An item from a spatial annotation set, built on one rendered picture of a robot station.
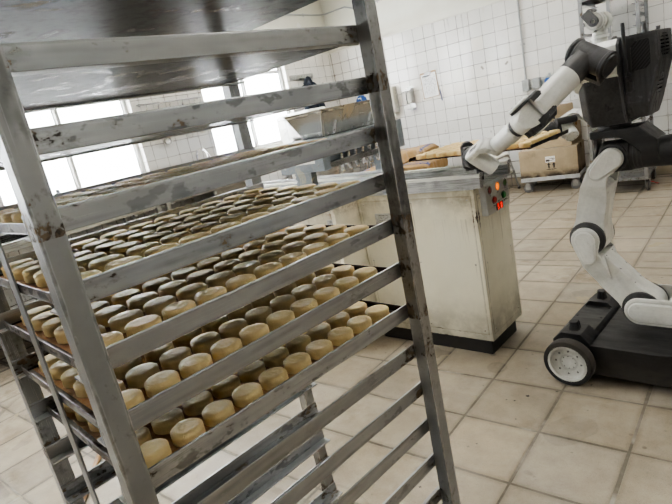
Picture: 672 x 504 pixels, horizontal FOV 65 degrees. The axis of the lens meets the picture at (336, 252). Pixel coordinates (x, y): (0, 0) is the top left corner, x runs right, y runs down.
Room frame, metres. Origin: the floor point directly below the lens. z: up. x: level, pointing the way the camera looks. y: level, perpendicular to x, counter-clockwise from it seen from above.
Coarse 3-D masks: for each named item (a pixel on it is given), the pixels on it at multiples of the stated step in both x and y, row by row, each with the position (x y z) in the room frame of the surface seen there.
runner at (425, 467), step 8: (432, 456) 1.00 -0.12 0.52; (424, 464) 0.98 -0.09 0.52; (432, 464) 0.99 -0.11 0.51; (416, 472) 0.96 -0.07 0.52; (424, 472) 0.97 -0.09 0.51; (408, 480) 0.94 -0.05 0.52; (416, 480) 0.95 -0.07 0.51; (400, 488) 0.92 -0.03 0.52; (408, 488) 0.93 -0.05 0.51; (392, 496) 0.90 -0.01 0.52; (400, 496) 0.92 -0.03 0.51
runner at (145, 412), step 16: (384, 272) 0.97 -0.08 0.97; (400, 272) 1.00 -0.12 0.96; (352, 288) 0.91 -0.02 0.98; (368, 288) 0.93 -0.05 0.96; (336, 304) 0.87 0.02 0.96; (352, 304) 0.90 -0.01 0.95; (304, 320) 0.82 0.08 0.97; (320, 320) 0.85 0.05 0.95; (272, 336) 0.78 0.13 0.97; (288, 336) 0.80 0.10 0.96; (240, 352) 0.73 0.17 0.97; (256, 352) 0.75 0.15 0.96; (208, 368) 0.70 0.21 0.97; (224, 368) 0.71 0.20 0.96; (240, 368) 0.73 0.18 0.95; (176, 384) 0.66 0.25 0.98; (192, 384) 0.68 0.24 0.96; (208, 384) 0.69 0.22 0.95; (160, 400) 0.64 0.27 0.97; (176, 400) 0.66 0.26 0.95; (144, 416) 0.62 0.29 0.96
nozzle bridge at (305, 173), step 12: (396, 120) 3.13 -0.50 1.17; (348, 132) 2.81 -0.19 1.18; (288, 144) 2.80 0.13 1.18; (372, 144) 3.08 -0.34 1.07; (336, 156) 2.84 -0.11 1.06; (360, 156) 2.91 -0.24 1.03; (288, 168) 2.83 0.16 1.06; (300, 168) 2.77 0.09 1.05; (312, 168) 2.71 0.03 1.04; (324, 168) 2.65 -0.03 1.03; (300, 180) 2.78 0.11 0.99; (312, 180) 2.72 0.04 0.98
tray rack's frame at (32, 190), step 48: (0, 48) 0.58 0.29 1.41; (0, 96) 0.57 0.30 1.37; (0, 144) 0.57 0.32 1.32; (48, 192) 0.58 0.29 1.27; (48, 240) 0.57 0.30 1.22; (0, 288) 0.92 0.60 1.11; (48, 288) 0.59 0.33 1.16; (0, 336) 0.90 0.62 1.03; (96, 336) 0.58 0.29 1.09; (48, 384) 0.76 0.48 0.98; (96, 384) 0.57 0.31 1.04; (48, 432) 0.91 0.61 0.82; (144, 480) 0.58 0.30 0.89
